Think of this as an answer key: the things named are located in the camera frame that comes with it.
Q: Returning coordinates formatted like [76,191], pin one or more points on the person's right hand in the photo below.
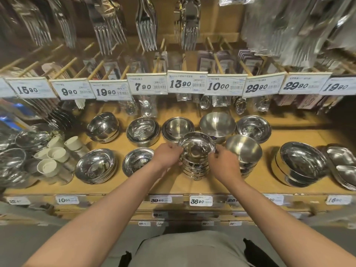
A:
[226,165]

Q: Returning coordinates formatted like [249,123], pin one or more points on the stack of divided steel trays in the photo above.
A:
[342,164]

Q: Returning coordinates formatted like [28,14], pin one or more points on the person's left forearm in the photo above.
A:
[105,211]

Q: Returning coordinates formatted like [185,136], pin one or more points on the stack of double-wall steel bowls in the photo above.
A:
[142,132]

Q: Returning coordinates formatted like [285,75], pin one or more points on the hanging bagged cutlery packs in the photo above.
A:
[297,30]

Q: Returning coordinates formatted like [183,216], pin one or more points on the stack of shallow steel bowls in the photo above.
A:
[178,127]

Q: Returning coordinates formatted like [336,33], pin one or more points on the stack of wide steel bowls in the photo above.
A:
[96,165]

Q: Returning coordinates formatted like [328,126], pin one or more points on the stack of shiny ribbed steel bowls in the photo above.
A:
[197,147]

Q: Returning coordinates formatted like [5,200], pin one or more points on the pile of clear glass bowls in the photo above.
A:
[19,152]

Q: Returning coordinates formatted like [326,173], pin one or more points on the row of hanging fork packs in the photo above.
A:
[146,27]

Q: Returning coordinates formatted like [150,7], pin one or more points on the wooden display shelf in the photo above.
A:
[172,189]

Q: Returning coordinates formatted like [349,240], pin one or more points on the stack of polished steel bowls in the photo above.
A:
[253,128]

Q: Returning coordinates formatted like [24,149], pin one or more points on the stack of matte steel bowls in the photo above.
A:
[244,148]

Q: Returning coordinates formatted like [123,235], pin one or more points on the small polished steel bowl stack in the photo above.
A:
[137,161]

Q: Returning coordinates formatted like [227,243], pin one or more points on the person's left hand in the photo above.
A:
[165,155]

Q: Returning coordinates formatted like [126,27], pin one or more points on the row of large price tags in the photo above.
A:
[183,84]

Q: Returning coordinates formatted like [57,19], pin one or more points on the row of small shelf labels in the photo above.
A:
[200,201]

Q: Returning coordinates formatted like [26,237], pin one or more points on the stack of dark steel dishes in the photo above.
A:
[61,119]

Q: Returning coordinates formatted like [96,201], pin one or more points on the stack of large steel bowls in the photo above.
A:
[301,162]

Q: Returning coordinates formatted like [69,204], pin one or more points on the grey shirt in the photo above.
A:
[192,250]

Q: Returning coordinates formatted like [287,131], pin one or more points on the matte deep steel bowl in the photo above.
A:
[217,125]

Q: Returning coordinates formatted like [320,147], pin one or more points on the stack of tilted steel bowls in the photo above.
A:
[102,126]

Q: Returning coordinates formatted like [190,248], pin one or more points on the row of wooden peg hooks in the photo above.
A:
[97,68]

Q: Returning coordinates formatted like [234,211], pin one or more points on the person's right forearm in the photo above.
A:
[267,216]

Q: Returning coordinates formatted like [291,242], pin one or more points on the person's left fingers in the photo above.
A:
[177,154]

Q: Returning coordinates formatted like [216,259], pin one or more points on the person's right fingers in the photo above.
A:
[214,159]

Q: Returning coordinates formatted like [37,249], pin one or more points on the blue package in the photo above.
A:
[7,113]

